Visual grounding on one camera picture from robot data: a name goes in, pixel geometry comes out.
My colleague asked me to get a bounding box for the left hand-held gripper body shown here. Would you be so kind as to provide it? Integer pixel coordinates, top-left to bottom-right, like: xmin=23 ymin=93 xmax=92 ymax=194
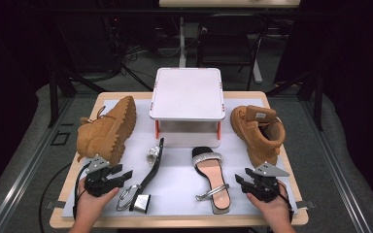
xmin=83 ymin=154 xmax=125 ymax=198

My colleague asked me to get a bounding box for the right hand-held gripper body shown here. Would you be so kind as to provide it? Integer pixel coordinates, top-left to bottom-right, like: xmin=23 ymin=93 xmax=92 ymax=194
xmin=246 ymin=161 xmax=290 ymax=204

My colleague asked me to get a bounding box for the black rhinestone strap sandal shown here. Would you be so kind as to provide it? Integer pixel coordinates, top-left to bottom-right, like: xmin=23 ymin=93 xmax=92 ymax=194
xmin=116 ymin=137 xmax=165 ymax=215
xmin=191 ymin=146 xmax=231 ymax=216

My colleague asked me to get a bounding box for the tan suede boot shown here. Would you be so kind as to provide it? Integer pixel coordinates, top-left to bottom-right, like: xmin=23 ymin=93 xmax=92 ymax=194
xmin=76 ymin=95 xmax=138 ymax=169
xmin=229 ymin=104 xmax=287 ymax=173

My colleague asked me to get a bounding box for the white two-tier shoe rack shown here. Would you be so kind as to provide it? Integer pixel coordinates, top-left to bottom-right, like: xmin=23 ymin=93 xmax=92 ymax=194
xmin=149 ymin=67 xmax=226 ymax=150

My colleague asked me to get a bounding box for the person's right hand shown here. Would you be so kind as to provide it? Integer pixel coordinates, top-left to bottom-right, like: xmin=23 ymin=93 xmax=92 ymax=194
xmin=246 ymin=183 xmax=294 ymax=227

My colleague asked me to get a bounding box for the person's left hand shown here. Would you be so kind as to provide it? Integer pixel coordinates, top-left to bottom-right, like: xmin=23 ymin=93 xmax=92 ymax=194
xmin=72 ymin=178 xmax=120 ymax=227

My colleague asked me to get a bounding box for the grey tape piece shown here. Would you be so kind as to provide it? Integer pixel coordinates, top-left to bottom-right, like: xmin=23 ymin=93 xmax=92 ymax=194
xmin=295 ymin=199 xmax=318 ymax=210
xmin=44 ymin=200 xmax=67 ymax=211

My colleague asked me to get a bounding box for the white table mat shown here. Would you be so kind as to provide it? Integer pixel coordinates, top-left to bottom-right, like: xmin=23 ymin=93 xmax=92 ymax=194
xmin=61 ymin=98 xmax=299 ymax=217

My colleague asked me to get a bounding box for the floor socket plate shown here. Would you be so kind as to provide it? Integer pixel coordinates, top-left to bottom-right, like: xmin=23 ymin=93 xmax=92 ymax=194
xmin=50 ymin=130 xmax=72 ymax=147

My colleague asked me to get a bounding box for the wooden table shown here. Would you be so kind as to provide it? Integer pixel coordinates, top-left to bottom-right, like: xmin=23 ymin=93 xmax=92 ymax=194
xmin=49 ymin=90 xmax=310 ymax=229

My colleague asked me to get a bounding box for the black metal stand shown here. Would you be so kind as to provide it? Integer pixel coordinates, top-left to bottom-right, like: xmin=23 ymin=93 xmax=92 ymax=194
xmin=46 ymin=62 xmax=109 ymax=129
xmin=264 ymin=68 xmax=325 ymax=132

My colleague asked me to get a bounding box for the black folding chair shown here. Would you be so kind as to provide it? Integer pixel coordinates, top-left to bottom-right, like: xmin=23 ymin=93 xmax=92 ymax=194
xmin=196 ymin=13 xmax=268 ymax=91

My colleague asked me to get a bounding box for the white-legged background desk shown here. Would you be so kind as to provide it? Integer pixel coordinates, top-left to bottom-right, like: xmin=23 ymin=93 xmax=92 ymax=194
xmin=158 ymin=0 xmax=302 ymax=84

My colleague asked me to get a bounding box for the left hand-held gripper black cable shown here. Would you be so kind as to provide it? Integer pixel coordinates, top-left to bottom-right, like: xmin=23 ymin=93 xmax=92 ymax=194
xmin=72 ymin=161 xmax=92 ymax=221

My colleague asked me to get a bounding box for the hand-held gripper black cable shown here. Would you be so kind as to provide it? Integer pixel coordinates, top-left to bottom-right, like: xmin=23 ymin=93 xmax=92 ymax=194
xmin=279 ymin=181 xmax=295 ymax=224
xmin=72 ymin=161 xmax=92 ymax=221

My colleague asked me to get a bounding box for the right hand-held gripper black cable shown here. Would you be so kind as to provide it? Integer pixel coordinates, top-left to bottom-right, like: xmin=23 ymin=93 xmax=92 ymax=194
xmin=279 ymin=181 xmax=295 ymax=224

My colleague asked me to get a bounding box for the black floor cable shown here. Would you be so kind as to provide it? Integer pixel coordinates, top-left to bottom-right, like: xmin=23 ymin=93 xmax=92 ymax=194
xmin=38 ymin=162 xmax=73 ymax=233

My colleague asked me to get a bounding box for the metal floor rail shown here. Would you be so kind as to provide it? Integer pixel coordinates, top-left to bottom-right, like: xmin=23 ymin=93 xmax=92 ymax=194
xmin=300 ymin=99 xmax=373 ymax=233
xmin=0 ymin=96 xmax=76 ymax=233

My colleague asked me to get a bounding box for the bundle of background cables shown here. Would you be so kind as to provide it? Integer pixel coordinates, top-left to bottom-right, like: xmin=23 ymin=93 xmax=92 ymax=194
xmin=101 ymin=15 xmax=154 ymax=92

